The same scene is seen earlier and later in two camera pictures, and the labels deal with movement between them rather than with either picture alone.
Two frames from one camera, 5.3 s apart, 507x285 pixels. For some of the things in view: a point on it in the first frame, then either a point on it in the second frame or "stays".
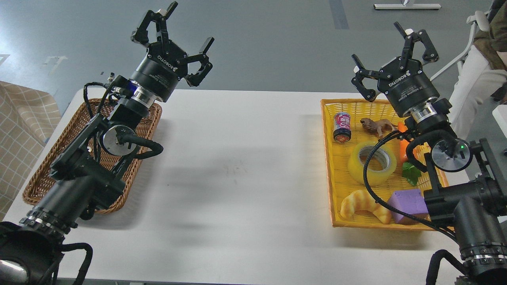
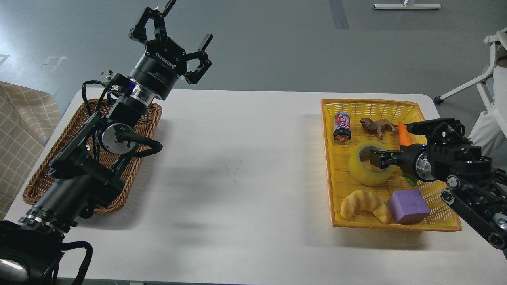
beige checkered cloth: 29,116 stays
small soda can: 342,132 stays
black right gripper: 409,87 → 415,159
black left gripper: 166,63 stays
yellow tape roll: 357,166 stays
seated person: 484,73 → 490,132
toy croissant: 360,200 stays
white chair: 480,21 → 482,82
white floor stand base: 406,6 stays
